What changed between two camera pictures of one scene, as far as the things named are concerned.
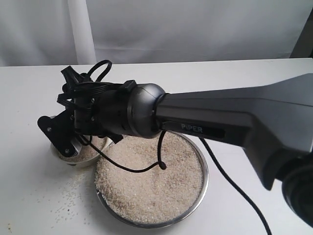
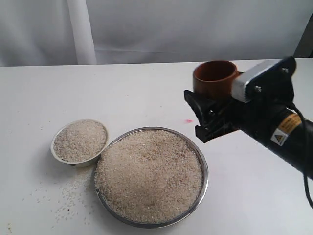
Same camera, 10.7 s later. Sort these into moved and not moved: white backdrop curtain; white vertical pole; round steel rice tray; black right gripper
Moved: black right gripper
Not moved: white backdrop curtain; round steel rice tray; white vertical pole
